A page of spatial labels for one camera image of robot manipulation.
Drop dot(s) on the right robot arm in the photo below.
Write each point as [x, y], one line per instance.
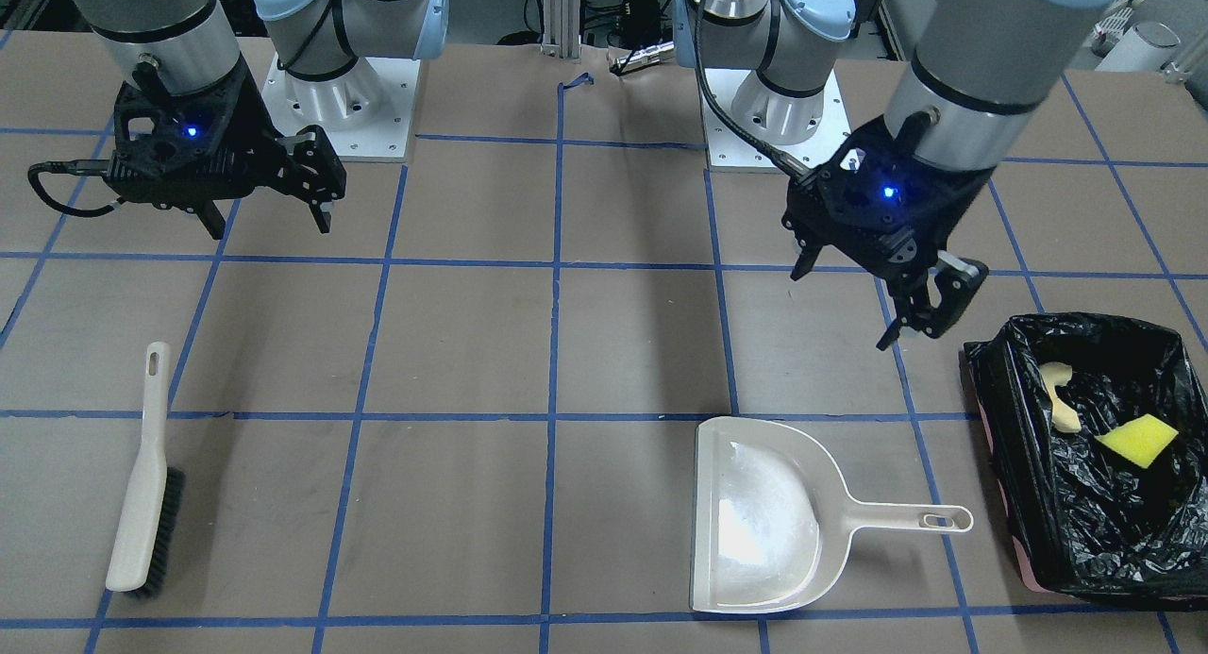
[193, 43]

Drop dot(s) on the bin with black bag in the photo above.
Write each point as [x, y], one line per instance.
[1085, 522]

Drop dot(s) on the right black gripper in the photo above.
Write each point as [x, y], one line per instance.
[253, 125]

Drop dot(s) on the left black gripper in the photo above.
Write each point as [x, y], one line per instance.
[947, 208]

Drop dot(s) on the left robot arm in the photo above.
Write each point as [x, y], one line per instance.
[978, 68]

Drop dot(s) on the beige plastic dustpan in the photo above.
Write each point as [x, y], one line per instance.
[774, 518]

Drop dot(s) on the beige hand brush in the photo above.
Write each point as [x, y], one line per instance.
[139, 557]

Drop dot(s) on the croissant bread toy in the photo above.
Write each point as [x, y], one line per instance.
[1054, 375]

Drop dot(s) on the yellow sponge piece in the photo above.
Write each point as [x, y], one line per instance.
[1141, 440]

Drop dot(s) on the aluminium frame post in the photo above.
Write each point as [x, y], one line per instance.
[561, 28]

